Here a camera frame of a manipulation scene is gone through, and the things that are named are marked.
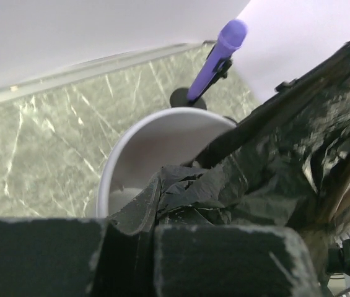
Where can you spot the black trash bag roll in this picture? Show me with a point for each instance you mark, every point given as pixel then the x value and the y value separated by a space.
pixel 286 164

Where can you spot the grey plastic trash bin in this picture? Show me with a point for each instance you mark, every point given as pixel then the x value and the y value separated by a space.
pixel 167 137

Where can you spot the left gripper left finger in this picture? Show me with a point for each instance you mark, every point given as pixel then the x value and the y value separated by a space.
pixel 81 256

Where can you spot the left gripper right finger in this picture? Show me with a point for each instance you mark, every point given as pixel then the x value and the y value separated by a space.
pixel 195 259

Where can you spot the purple microphone on stand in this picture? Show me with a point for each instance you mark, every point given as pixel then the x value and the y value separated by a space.
pixel 216 66

